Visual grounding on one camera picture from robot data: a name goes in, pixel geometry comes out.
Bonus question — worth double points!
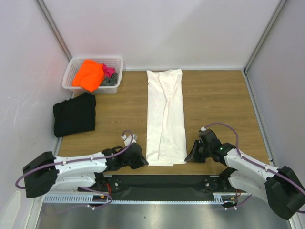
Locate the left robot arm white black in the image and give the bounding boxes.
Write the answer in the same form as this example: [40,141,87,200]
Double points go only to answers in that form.
[22,142,148,198]

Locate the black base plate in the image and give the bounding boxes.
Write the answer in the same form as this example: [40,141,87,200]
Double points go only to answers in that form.
[89,174,236,201]

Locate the black folded t-shirt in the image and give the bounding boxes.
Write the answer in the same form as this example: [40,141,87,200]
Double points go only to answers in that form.
[53,93,96,138]

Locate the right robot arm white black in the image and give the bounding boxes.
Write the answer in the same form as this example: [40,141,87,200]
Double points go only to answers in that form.
[185,127,305,220]

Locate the orange t-shirt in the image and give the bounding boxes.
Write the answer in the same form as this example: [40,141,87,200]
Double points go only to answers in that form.
[72,60,104,92]

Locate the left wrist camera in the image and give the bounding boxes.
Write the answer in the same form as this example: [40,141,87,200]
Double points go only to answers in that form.
[121,134,137,146]

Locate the pink t-shirt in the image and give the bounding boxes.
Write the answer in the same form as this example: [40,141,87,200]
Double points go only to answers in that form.
[102,63,116,78]

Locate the white slotted cable duct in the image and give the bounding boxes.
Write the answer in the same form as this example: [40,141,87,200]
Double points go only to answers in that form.
[44,194,109,204]

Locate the grey t-shirt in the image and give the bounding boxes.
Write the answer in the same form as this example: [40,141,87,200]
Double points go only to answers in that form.
[101,73,118,86]

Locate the white Coca-Cola t-shirt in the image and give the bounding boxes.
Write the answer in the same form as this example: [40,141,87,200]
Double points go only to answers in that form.
[146,69,187,167]

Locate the white plastic basket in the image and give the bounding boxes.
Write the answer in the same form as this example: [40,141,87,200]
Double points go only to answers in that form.
[62,56,124,94]

